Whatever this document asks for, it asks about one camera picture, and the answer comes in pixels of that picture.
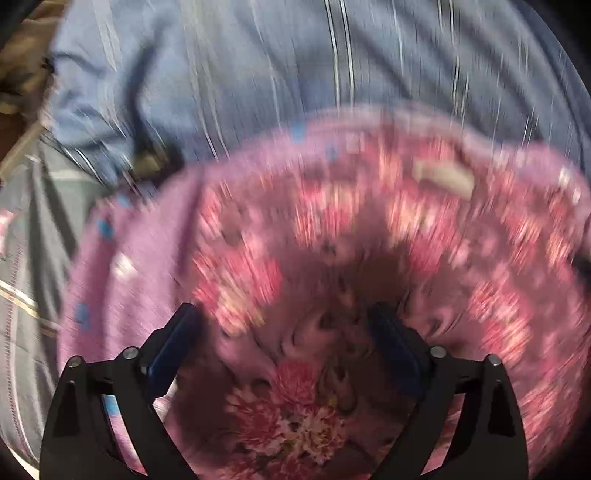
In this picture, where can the mauve garment with red flowers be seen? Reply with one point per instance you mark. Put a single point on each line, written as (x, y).
(351, 240)

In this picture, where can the brown patterned cloth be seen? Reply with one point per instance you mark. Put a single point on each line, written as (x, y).
(21, 74)

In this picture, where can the blue striped blanket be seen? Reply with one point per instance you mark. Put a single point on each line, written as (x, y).
(277, 60)

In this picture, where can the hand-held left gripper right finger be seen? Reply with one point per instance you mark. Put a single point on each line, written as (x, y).
(392, 344)

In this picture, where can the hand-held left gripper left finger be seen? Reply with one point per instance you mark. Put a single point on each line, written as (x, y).
(168, 355)

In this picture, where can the purple cloth with white flowers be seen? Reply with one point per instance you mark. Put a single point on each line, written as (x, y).
(152, 240)

